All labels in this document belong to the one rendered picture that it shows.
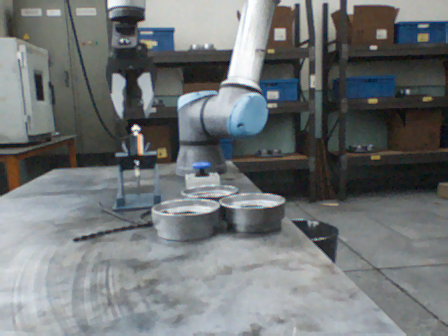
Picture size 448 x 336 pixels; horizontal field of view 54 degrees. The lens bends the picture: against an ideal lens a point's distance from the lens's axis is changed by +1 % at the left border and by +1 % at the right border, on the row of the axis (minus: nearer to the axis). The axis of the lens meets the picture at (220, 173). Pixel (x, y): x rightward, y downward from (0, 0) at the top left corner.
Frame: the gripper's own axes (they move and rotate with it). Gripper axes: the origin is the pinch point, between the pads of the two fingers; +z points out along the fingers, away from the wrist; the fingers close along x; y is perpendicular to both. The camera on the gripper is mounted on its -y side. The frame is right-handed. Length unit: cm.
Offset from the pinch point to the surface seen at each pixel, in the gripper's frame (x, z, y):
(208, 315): -8, 19, -54
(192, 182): -11.0, 14.8, -3.7
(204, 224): -10.1, 16.4, -31.2
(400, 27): -246, -69, 313
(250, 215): -17.1, 15.8, -30.5
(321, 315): -18, 19, -57
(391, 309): -111, 98, 89
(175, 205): -6.5, 15.4, -21.8
